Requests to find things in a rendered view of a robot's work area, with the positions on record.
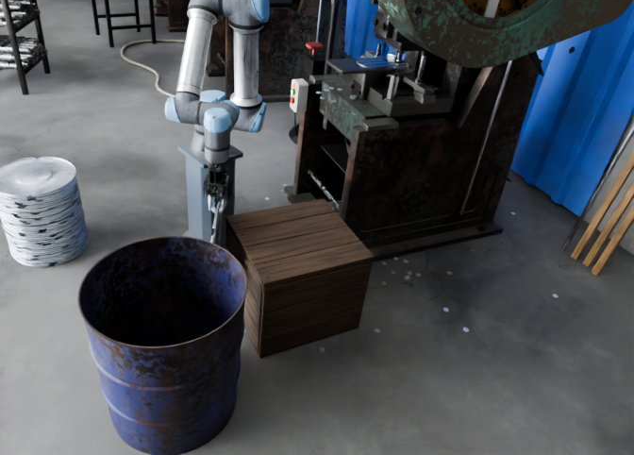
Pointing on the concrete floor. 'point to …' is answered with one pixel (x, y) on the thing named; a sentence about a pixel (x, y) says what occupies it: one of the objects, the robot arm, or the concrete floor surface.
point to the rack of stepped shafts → (31, 55)
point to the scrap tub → (166, 339)
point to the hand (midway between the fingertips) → (217, 209)
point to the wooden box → (298, 274)
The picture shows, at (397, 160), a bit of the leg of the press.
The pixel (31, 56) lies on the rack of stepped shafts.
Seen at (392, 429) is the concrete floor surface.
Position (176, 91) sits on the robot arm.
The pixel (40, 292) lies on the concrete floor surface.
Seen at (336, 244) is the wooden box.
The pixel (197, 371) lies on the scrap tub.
